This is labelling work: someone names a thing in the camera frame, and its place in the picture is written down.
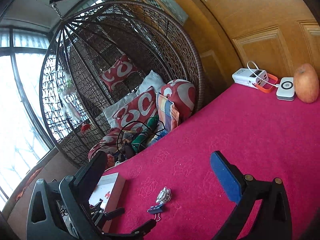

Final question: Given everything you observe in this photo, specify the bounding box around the white shallow cardboard box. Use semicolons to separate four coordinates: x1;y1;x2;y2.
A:
74;172;125;233

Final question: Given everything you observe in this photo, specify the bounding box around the pink red tablecloth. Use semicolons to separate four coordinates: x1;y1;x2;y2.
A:
109;85;319;239

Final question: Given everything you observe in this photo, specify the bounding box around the red white patterned cushion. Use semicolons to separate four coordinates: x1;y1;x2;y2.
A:
112;86;157;131

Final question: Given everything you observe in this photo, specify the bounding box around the plaid colourful pillow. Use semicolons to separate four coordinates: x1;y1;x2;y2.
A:
156;93;180;132

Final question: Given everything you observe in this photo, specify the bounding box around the white power bank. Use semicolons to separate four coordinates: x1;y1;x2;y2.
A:
232;68;268;88

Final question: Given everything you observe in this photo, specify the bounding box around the wicker hanging egg chair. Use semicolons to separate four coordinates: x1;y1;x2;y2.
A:
39;0;204;167

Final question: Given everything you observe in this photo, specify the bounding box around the large red apple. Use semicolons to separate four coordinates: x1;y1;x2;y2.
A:
293;63;319;103

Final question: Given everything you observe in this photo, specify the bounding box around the small upper red cushion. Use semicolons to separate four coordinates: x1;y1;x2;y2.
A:
99;54;138;92

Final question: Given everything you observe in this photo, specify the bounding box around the white wireless charger pad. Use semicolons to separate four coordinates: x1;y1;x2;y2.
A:
276;77;295;101

